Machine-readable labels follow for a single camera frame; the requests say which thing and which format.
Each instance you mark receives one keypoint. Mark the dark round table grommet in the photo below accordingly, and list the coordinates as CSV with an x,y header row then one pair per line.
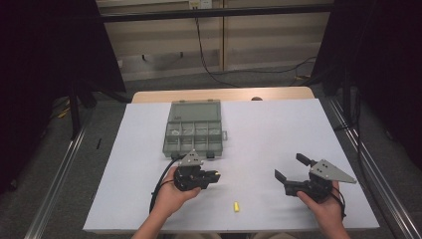
x,y
256,98

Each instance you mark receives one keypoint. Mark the black curtain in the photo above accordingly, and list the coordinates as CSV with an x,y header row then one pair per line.
x,y
40,66
381,66

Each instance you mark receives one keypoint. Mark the person's left hand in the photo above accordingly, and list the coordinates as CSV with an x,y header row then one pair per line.
x,y
170,197

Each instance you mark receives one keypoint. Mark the person's right hand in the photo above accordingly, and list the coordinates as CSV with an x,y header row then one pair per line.
x,y
326,210

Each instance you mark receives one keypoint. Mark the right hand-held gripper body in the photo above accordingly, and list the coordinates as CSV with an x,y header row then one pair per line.
x,y
326,172

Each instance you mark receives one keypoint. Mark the green translucent compartment box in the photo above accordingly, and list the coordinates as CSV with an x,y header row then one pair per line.
x,y
194,132

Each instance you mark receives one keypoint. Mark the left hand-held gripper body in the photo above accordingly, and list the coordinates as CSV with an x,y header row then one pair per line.
x,y
189,177

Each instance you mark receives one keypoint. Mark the metal floor rail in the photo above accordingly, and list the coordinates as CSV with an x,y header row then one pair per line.
x,y
375,166
56,186

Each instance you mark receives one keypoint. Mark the black horizontal bar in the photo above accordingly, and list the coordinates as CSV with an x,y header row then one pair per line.
x,y
212,13

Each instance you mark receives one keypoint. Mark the small black floor piece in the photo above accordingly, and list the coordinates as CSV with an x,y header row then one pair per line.
x,y
99,143

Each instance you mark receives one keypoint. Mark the black stand leg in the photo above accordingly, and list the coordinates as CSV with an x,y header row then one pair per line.
x,y
74,113

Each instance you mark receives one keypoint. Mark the white table sheet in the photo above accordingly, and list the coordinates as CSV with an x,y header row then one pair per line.
x,y
265,139

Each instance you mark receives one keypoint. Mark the white wall socket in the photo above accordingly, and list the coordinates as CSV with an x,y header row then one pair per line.
x,y
200,4

